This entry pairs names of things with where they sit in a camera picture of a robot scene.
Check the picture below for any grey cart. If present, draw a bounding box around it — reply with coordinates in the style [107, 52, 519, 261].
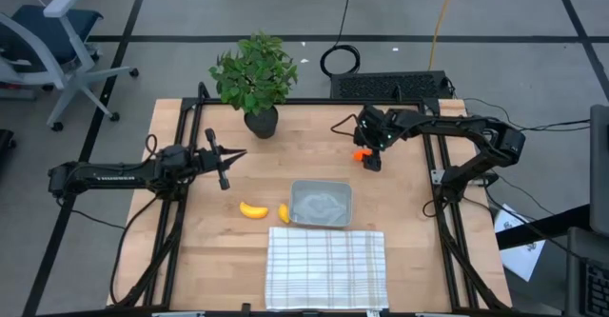
[564, 226, 609, 317]

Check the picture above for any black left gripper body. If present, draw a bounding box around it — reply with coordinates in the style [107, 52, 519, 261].
[187, 128, 232, 191]

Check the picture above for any yellow cable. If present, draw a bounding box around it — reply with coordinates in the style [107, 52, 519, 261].
[427, 0, 461, 72]

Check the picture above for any grey monitor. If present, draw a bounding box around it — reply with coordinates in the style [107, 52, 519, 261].
[589, 104, 609, 237]

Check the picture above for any black keyboard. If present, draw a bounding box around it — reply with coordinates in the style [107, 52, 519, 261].
[583, 259, 609, 317]

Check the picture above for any clear plastic tupperware container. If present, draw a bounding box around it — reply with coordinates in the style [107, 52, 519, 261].
[288, 179, 354, 228]

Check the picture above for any black metal bar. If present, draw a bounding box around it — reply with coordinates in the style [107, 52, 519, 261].
[494, 204, 592, 251]

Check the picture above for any black metal table frame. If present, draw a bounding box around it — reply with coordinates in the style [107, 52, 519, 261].
[107, 82, 513, 314]

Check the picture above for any coiled black cable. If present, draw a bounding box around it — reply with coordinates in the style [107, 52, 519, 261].
[319, 0, 362, 78]

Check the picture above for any black perforated metal case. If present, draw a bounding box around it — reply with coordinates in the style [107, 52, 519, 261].
[329, 70, 453, 101]

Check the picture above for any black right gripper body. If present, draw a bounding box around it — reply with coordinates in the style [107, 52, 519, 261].
[354, 105, 400, 150]

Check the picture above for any yellow toy banana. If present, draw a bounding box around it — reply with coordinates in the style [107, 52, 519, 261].
[239, 201, 270, 220]

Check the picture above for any white paper sheet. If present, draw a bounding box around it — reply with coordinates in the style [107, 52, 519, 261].
[493, 203, 547, 283]

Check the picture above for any silver aluminium bar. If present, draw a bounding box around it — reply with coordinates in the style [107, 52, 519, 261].
[150, 310, 206, 317]

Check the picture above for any white blue office chair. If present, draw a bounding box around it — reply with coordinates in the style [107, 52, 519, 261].
[0, 0, 140, 132]

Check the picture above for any green potted plant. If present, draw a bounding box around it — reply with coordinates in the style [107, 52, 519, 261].
[207, 30, 300, 140]

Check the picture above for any white checkered dish towel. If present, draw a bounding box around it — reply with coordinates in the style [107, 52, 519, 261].
[264, 226, 390, 312]

